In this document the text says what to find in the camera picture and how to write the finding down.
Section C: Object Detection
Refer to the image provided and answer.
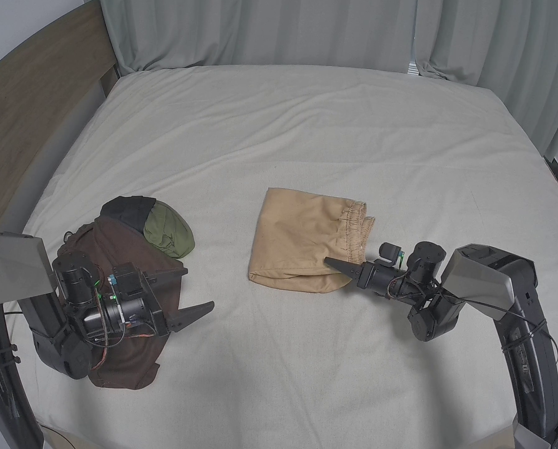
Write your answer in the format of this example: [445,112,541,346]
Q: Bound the black cable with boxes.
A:
[38,425,81,449]

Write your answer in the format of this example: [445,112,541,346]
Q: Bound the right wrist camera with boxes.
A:
[378,242,405,268]

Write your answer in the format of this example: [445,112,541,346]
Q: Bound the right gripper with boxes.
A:
[355,260,411,297]

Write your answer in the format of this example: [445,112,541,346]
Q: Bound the brown garment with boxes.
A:
[56,218,188,390]

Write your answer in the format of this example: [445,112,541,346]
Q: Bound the grey-green curtain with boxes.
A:
[94,0,420,76]
[410,0,558,158]

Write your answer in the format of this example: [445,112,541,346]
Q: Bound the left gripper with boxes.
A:
[85,265,216,342]

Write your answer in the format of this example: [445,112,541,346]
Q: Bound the green garment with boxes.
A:
[143,201,195,259]

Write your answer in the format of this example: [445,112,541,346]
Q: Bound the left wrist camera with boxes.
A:
[108,262,142,298]

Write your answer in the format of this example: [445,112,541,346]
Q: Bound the black garment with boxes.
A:
[101,196,158,233]

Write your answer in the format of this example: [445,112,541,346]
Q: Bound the bed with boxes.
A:
[0,0,558,449]

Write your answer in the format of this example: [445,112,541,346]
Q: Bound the tan shorts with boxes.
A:
[247,187,377,294]

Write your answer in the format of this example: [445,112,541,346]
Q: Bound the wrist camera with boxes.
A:
[108,262,142,298]
[378,242,405,268]

